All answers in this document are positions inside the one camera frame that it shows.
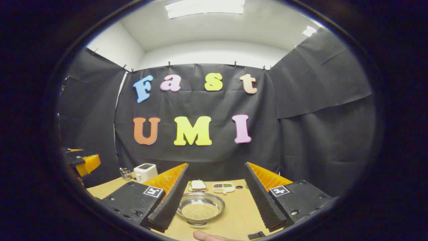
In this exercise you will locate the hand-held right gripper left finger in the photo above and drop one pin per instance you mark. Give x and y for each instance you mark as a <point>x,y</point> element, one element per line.
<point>167,204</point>

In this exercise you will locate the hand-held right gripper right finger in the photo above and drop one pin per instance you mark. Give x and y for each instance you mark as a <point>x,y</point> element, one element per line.
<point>264,201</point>

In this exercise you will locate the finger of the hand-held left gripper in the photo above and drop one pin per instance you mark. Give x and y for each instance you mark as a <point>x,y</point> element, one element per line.
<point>87,164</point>

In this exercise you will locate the steel pot with beans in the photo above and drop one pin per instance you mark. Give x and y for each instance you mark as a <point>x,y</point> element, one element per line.
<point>200,210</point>

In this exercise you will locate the white rectangular plate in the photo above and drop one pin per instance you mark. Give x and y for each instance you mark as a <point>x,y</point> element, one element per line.
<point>190,189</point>

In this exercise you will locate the white bread sandwich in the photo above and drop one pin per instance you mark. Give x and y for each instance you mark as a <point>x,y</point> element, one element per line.
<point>198,184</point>

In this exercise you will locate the white toaster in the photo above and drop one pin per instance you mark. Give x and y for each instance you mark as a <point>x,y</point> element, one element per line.
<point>145,173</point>

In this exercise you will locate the white divided dish with beans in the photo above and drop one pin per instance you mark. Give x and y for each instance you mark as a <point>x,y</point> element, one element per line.
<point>223,187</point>

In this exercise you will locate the black backdrop cloth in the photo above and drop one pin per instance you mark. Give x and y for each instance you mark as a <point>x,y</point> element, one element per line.
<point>207,154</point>

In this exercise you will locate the small ceiling light panel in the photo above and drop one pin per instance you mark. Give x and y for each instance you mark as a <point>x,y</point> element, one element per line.
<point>309,31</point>

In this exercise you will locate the large ceiling light panel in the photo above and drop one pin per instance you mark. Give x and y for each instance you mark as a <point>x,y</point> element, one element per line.
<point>204,7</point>

